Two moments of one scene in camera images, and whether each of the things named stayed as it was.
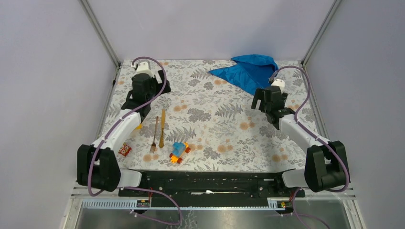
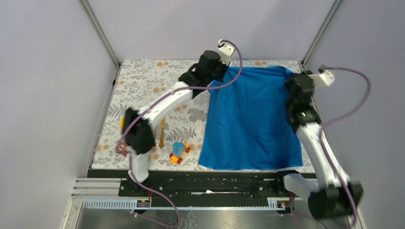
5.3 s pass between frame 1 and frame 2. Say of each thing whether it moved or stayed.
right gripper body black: moved
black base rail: stayed
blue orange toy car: stayed
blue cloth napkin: moved
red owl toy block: stayed
